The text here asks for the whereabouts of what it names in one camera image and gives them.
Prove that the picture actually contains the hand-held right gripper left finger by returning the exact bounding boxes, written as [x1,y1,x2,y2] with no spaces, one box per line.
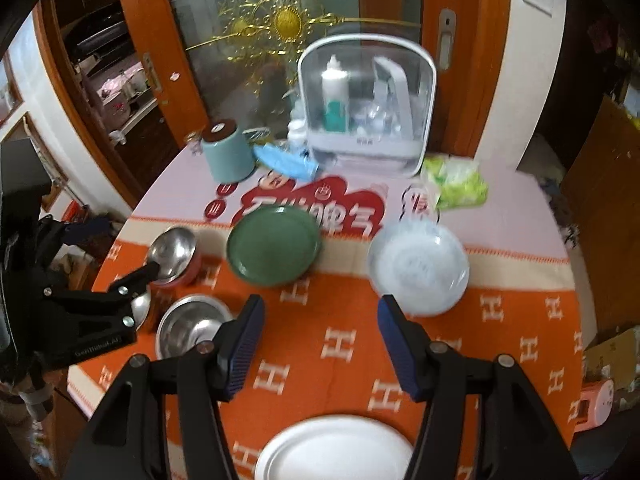
[59,294,266,480]

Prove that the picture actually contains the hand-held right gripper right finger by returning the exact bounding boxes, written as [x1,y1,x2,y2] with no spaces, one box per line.
[377,295,578,480]

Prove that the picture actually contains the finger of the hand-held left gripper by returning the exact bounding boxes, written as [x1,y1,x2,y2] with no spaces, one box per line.
[106,263,162,302]
[42,294,142,362]

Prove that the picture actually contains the hammered steel bowl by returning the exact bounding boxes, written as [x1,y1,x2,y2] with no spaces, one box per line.
[129,284,153,333]

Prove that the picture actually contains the pink steel-lined bowl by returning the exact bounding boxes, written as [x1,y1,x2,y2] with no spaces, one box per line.
[149,226,203,288]

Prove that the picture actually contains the shallow steel dish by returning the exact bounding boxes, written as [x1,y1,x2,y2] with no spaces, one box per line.
[156,294,235,361]

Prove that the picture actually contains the clear glass plate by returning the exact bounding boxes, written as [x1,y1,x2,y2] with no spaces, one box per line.
[367,221,471,317]

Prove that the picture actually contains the green plate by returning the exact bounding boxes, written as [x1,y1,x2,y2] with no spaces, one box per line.
[226,209,322,288]

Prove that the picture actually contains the white plate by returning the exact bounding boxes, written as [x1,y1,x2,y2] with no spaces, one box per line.
[254,416,416,480]

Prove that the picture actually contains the orange patterned blanket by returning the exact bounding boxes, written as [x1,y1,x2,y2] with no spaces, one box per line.
[67,217,586,480]

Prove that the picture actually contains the teal canister with brown lid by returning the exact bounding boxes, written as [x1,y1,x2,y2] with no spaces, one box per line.
[201,119,258,183]

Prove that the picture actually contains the pink printed tablecloth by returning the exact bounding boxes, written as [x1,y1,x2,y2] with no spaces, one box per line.
[127,147,571,266]

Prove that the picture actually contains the green tissue packet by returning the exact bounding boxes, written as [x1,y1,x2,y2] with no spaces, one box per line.
[420,156,490,211]

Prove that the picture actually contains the blue face masks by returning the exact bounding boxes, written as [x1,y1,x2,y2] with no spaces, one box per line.
[252,142,321,182]

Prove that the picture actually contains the kitchen shelf rack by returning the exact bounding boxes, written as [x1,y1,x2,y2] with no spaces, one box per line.
[70,7,166,146]

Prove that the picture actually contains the cardboard box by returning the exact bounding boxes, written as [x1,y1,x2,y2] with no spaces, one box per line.
[582,325,640,396]

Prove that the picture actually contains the brown wooden cabinet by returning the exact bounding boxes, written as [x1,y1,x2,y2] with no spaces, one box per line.
[560,95,640,331]

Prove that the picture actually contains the orange wooden glass door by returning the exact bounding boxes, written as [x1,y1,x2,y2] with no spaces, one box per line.
[112,0,513,161]

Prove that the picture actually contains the gold door ornament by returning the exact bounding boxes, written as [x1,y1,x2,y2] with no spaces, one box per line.
[186,0,421,106]

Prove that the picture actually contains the silver door handle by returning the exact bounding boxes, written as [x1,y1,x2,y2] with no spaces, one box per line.
[435,8,457,72]

